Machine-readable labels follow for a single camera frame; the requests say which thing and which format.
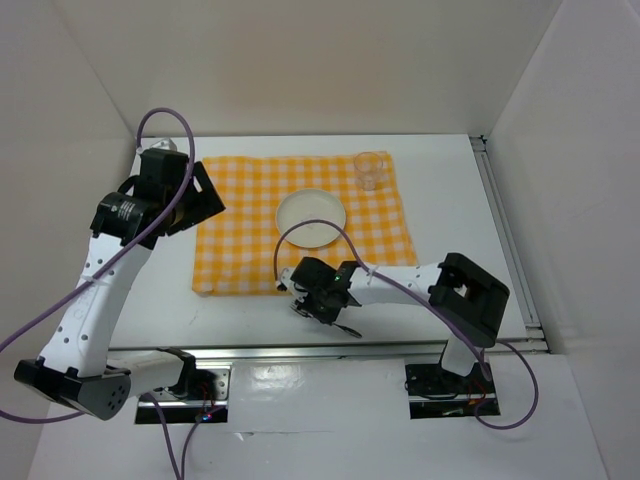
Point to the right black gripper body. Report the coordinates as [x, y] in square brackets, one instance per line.
[329, 313]

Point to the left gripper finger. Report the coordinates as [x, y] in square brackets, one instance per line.
[200, 200]
[183, 224]

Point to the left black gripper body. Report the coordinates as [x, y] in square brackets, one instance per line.
[173, 197]

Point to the silver fork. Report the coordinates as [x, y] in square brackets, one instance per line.
[345, 329]

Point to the yellow white checkered cloth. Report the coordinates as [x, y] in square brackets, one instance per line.
[238, 251]

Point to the cream round plate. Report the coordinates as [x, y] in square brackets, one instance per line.
[310, 204]

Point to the clear plastic cup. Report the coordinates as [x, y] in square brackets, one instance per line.
[368, 168]

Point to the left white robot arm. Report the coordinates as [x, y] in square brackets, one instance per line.
[75, 369]

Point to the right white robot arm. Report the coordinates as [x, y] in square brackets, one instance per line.
[466, 298]

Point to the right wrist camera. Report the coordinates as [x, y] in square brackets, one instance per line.
[284, 281]

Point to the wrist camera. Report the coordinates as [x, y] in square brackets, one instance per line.
[164, 144]
[284, 281]

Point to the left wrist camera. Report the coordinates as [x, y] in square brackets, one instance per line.
[164, 144]

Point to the front aluminium rail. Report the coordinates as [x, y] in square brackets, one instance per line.
[296, 353]

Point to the aluminium rail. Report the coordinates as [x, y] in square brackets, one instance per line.
[296, 353]
[535, 341]

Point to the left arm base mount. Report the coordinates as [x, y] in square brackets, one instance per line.
[200, 393]

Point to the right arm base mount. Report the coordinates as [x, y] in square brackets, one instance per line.
[434, 393]

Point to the right side aluminium rail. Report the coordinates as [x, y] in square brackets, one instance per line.
[535, 341]

